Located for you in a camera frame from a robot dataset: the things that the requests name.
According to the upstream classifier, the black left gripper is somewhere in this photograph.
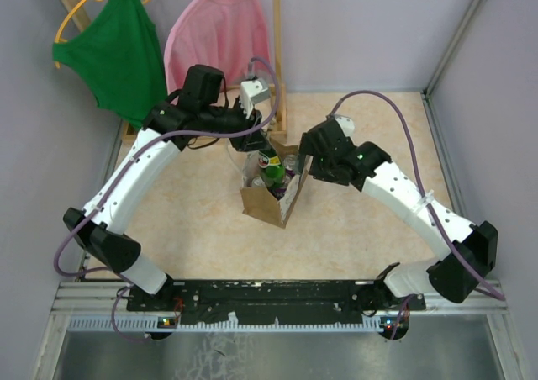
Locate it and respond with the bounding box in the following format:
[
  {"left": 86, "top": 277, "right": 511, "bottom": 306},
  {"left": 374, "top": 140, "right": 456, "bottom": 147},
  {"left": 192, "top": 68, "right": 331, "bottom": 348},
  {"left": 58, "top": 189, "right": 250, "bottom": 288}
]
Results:
[{"left": 200, "top": 96, "right": 272, "bottom": 153}]

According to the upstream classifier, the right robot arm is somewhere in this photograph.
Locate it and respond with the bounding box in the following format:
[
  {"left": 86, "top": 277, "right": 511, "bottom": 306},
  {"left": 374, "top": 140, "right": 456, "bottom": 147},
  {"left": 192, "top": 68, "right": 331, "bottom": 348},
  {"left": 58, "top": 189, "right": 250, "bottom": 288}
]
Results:
[{"left": 294, "top": 115, "right": 505, "bottom": 309}]

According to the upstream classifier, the pink shirt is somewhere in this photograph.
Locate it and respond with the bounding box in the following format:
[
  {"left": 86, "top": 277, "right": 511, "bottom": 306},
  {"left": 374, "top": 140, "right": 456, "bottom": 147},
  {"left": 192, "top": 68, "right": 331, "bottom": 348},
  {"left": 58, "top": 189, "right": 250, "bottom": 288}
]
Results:
[{"left": 164, "top": 0, "right": 271, "bottom": 92}]

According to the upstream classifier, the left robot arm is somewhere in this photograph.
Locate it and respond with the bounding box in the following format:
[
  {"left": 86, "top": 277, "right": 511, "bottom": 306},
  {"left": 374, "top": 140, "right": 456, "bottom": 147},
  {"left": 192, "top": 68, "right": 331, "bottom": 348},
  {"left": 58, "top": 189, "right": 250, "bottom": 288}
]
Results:
[{"left": 59, "top": 65, "right": 272, "bottom": 310}]

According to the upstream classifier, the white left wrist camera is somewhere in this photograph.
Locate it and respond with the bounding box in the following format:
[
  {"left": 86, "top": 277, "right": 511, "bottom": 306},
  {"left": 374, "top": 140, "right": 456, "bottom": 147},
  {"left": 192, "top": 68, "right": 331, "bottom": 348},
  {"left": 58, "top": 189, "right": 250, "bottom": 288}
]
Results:
[{"left": 239, "top": 78, "right": 271, "bottom": 119}]

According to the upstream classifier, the green Perrier glass bottle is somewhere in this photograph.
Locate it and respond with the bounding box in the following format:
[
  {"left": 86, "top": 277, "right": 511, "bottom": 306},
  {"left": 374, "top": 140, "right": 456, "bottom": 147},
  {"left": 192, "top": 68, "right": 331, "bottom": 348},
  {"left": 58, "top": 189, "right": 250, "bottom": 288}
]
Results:
[{"left": 257, "top": 145, "right": 286, "bottom": 189}]

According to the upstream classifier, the wooden clothes rack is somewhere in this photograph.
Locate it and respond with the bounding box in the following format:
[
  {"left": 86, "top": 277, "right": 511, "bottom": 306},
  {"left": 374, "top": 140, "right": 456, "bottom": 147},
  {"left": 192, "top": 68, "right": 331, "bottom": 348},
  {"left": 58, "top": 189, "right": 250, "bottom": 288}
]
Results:
[{"left": 54, "top": 0, "right": 287, "bottom": 141}]

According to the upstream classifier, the purple Fanta can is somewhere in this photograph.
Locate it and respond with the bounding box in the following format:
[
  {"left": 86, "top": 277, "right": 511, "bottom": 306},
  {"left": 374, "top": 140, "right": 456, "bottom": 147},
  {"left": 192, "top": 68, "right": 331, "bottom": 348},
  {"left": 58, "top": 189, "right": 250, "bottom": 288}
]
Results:
[
  {"left": 251, "top": 176, "right": 266, "bottom": 187},
  {"left": 270, "top": 182, "right": 289, "bottom": 200},
  {"left": 282, "top": 154, "right": 298, "bottom": 178}
]

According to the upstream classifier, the green tank top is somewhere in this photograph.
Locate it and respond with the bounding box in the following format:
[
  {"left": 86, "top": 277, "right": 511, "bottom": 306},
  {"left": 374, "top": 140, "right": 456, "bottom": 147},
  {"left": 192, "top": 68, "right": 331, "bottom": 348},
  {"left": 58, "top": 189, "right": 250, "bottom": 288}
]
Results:
[{"left": 52, "top": 0, "right": 167, "bottom": 129}]

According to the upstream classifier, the white toothed cable strip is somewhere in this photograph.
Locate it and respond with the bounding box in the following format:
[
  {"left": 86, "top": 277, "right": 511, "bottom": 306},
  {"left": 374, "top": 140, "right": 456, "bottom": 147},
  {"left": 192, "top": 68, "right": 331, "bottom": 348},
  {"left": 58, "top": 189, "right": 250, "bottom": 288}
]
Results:
[{"left": 67, "top": 314, "right": 404, "bottom": 335}]

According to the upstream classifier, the burlap canvas tote bag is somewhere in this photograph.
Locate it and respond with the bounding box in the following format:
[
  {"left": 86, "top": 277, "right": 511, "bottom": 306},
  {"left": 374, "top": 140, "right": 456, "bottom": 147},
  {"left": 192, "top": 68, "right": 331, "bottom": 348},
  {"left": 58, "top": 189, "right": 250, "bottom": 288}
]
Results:
[{"left": 240, "top": 138, "right": 308, "bottom": 229}]

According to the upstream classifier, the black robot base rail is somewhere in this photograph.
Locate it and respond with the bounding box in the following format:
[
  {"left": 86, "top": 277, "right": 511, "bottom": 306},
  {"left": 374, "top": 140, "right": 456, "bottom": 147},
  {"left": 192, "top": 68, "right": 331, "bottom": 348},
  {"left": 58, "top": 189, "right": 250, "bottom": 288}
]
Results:
[{"left": 127, "top": 279, "right": 404, "bottom": 325}]

